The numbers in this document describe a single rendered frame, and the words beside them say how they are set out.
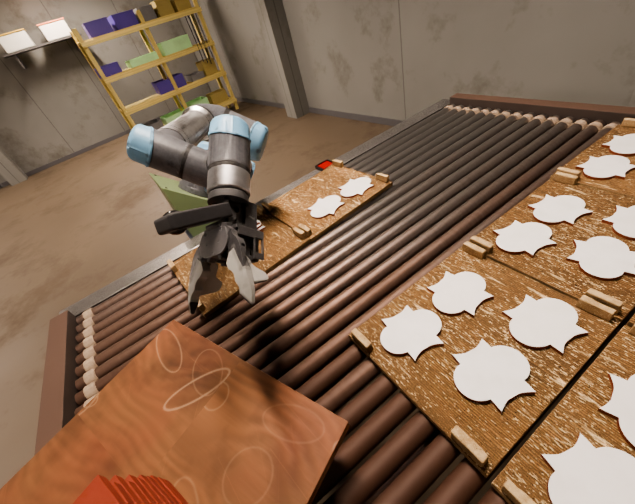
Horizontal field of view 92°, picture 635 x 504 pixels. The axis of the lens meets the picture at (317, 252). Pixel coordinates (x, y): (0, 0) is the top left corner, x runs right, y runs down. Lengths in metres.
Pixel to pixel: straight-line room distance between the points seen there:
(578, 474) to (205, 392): 0.61
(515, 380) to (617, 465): 0.16
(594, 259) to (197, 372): 0.91
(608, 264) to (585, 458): 0.44
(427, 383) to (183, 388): 0.48
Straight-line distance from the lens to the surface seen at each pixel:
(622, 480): 0.69
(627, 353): 0.81
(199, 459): 0.64
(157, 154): 0.69
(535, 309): 0.81
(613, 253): 0.98
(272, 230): 1.15
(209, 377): 0.70
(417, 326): 0.74
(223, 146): 0.59
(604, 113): 1.67
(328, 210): 1.14
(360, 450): 0.68
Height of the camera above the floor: 1.56
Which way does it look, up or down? 40 degrees down
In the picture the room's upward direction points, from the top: 18 degrees counter-clockwise
